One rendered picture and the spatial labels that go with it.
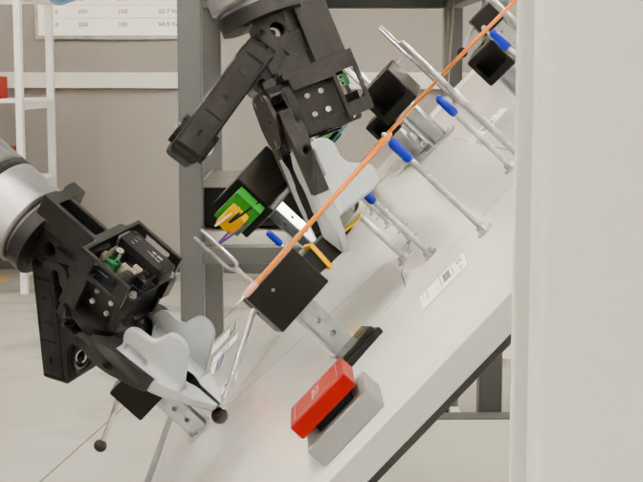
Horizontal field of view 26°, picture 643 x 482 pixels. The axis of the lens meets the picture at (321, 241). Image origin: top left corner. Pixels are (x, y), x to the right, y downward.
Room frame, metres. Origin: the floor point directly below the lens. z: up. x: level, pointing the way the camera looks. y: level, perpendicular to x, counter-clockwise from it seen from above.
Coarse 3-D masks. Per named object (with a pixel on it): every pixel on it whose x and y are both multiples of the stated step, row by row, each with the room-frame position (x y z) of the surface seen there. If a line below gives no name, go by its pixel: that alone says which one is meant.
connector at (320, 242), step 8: (320, 240) 1.12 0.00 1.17; (320, 248) 1.12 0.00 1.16; (328, 248) 1.12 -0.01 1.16; (336, 248) 1.12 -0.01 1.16; (304, 256) 1.12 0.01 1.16; (312, 256) 1.12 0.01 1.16; (328, 256) 1.12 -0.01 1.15; (336, 256) 1.12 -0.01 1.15; (312, 264) 1.12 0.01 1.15; (320, 264) 1.12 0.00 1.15; (320, 272) 1.12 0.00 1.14
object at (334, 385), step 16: (336, 368) 0.89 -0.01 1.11; (320, 384) 0.90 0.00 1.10; (336, 384) 0.87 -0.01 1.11; (352, 384) 0.87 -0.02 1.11; (304, 400) 0.90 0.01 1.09; (320, 400) 0.87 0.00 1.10; (336, 400) 0.87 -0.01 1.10; (304, 416) 0.87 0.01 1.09; (320, 416) 0.87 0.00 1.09; (304, 432) 0.87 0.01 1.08
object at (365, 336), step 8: (360, 328) 1.08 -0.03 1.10; (368, 328) 1.06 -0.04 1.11; (376, 328) 1.05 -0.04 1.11; (352, 336) 1.08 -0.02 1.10; (360, 336) 1.06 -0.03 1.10; (368, 336) 1.05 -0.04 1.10; (376, 336) 1.05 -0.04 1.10; (344, 344) 1.08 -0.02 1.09; (352, 344) 1.06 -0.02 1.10; (360, 344) 1.05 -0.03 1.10; (368, 344) 1.05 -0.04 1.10; (344, 352) 1.06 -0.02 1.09; (352, 352) 1.05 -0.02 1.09; (360, 352) 1.05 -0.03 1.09; (344, 360) 1.05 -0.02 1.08; (352, 360) 1.05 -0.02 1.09
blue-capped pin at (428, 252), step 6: (366, 198) 1.14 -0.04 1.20; (372, 198) 1.14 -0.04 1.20; (372, 204) 1.14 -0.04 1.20; (378, 204) 1.14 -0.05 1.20; (384, 210) 1.14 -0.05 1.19; (390, 216) 1.14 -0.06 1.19; (396, 222) 1.14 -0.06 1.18; (402, 228) 1.14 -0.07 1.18; (408, 234) 1.14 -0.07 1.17; (414, 240) 1.14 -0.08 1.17; (420, 246) 1.14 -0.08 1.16; (426, 252) 1.14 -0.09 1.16; (432, 252) 1.13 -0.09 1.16; (426, 258) 1.14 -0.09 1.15
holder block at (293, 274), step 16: (288, 256) 1.11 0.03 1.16; (272, 272) 1.11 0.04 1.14; (288, 272) 1.11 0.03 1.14; (304, 272) 1.11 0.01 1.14; (256, 288) 1.10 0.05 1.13; (288, 288) 1.11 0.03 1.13; (304, 288) 1.11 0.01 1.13; (320, 288) 1.11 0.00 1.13; (256, 304) 1.10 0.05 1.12; (272, 304) 1.10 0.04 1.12; (288, 304) 1.10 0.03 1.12; (304, 304) 1.11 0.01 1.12; (272, 320) 1.10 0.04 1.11; (288, 320) 1.10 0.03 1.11
